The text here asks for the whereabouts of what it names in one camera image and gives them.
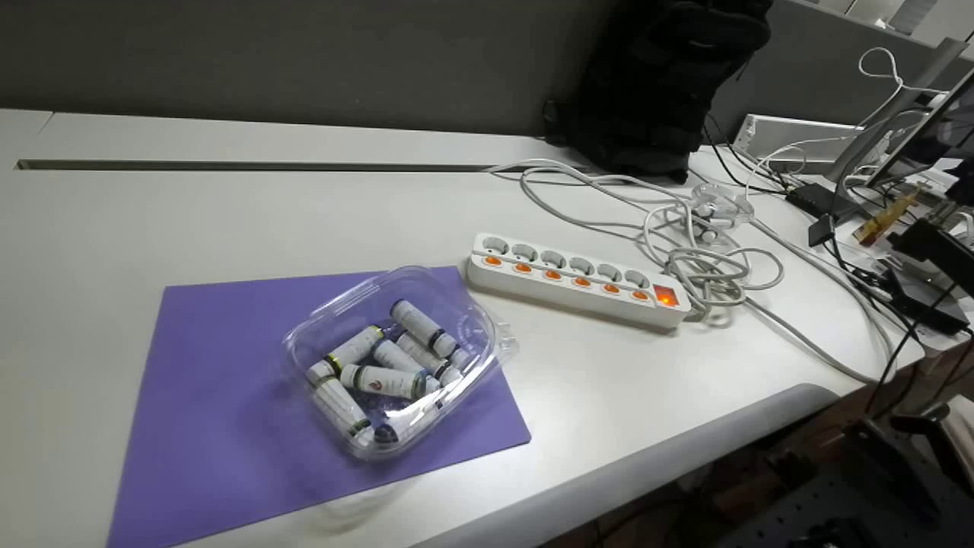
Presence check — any yellow tool on desk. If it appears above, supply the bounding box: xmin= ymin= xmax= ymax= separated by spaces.
xmin=854 ymin=195 xmax=918 ymax=247

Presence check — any tangled white power cable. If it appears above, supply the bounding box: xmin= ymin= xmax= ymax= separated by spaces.
xmin=494 ymin=159 xmax=894 ymax=385

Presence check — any purple rectangular mat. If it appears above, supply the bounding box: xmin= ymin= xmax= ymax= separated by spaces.
xmin=109 ymin=273 xmax=531 ymax=548

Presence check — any grey flat device box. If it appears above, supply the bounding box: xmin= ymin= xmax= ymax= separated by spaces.
xmin=735 ymin=111 xmax=861 ymax=171

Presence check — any white tube in container centre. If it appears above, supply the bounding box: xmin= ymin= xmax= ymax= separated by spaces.
xmin=341 ymin=364 xmax=434 ymax=399

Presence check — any white tube with dark band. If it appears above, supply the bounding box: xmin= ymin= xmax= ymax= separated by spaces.
xmin=390 ymin=301 xmax=459 ymax=360

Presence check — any clear plastic container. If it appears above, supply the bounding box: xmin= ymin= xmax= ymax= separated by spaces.
xmin=282 ymin=267 xmax=504 ymax=459

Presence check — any white tube at container front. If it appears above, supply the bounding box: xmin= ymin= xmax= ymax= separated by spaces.
xmin=314 ymin=380 xmax=375 ymax=446

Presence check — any white six-socket power strip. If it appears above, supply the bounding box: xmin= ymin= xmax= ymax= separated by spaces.
xmin=466 ymin=233 xmax=692 ymax=333

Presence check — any black cable on table edge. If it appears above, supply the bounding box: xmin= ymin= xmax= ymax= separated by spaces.
xmin=711 ymin=144 xmax=974 ymax=421

